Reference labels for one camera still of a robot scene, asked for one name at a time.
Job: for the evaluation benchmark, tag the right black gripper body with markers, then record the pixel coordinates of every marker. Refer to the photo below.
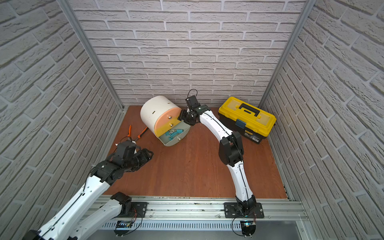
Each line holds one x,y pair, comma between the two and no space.
187,117

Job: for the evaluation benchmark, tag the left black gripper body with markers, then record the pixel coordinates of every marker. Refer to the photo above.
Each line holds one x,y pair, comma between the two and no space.
142,156

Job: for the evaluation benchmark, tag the orange top drawer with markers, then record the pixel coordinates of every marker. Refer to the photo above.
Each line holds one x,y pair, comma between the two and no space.
174,112

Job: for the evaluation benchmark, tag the grey bottom drawer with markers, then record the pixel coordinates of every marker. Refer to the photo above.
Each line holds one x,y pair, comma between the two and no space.
176,140

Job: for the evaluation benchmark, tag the white round drawer cabinet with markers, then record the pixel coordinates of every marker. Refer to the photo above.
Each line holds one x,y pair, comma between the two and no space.
153,108

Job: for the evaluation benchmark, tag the yellow drawer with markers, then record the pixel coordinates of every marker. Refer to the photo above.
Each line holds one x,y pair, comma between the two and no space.
164,124

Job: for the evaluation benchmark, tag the teal binder clip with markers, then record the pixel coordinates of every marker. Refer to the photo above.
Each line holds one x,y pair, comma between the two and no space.
176,131
171,137

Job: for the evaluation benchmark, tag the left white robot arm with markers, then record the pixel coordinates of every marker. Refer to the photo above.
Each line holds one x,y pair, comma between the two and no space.
69,224

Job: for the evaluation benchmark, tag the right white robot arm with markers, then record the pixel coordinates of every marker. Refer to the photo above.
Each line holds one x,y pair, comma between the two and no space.
231,152

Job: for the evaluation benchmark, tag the yellow black toolbox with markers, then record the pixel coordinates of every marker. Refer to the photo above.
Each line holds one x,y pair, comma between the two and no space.
251,122

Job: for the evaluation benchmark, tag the left controller board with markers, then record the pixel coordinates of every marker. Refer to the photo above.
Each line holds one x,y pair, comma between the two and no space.
123,228

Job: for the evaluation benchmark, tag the controller board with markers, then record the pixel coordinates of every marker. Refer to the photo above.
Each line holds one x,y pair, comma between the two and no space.
123,228
248,228

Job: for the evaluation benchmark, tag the right controller board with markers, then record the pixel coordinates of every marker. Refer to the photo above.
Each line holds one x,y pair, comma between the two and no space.
248,228

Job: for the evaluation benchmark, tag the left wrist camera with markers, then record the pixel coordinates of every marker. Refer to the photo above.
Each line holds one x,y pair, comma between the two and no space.
125,149

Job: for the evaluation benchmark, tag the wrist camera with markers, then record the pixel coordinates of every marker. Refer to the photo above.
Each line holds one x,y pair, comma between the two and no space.
192,103
125,149

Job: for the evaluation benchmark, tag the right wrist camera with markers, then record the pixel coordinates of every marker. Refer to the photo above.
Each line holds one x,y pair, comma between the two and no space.
192,103

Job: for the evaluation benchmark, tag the orange handled pliers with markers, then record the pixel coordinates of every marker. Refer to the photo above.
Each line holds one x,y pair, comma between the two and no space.
136,135

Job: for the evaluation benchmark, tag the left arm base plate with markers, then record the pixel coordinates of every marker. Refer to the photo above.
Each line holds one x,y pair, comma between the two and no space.
129,209

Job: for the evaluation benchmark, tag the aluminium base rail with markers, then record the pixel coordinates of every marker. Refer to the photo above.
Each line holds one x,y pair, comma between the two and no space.
215,209

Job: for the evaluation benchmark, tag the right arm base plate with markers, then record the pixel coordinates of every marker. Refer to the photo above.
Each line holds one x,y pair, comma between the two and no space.
232,210

